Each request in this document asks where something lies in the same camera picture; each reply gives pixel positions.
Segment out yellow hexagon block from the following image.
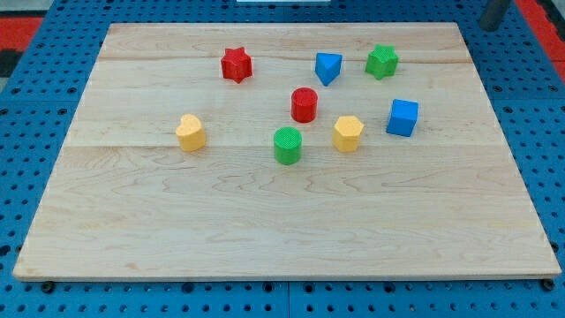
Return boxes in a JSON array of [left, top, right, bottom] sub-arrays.
[[332, 116, 365, 153]]

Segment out blue cube block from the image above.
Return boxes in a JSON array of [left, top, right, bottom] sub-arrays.
[[386, 99, 419, 137]]

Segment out green cylinder block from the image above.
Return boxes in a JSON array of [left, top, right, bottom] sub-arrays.
[[274, 126, 302, 165]]

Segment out red star block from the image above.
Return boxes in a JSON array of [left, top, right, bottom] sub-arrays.
[[221, 47, 252, 83]]

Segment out blue triangle block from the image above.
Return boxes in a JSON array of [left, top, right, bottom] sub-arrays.
[[314, 52, 343, 87]]

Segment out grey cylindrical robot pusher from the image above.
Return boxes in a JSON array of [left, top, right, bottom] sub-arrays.
[[478, 0, 511, 32]]

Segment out green star block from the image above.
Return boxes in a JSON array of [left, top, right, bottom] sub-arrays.
[[365, 44, 399, 80]]

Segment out yellow heart block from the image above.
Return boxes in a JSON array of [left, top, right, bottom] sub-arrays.
[[175, 114, 207, 152]]

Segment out red cylinder block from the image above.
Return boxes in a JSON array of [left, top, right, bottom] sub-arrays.
[[290, 87, 318, 123]]

